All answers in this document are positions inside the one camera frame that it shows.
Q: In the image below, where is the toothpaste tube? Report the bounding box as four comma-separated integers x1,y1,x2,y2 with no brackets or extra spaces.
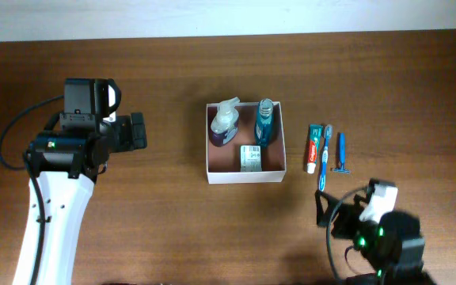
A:
306,124,323,174

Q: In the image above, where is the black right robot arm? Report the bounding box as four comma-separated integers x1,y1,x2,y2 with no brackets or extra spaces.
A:
315,186,435,284

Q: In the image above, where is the clear pump soap bottle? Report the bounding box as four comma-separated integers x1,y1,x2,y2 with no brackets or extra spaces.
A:
209,97,240,147

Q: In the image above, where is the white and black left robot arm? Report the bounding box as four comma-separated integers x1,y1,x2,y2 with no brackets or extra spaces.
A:
13,78,147,284

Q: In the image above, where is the white green soap box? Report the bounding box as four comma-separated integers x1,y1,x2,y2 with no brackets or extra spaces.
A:
240,145,262,172

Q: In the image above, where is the white cardboard box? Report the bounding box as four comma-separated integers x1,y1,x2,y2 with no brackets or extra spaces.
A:
205,101,287,184

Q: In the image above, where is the blue white toothbrush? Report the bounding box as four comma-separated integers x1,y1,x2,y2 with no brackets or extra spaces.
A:
318,124,333,192

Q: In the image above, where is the blue disposable razor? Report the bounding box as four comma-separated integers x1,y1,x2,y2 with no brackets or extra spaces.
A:
332,133,351,174

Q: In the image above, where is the teal mouthwash bottle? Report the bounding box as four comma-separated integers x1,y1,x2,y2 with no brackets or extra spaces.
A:
254,98,274,147

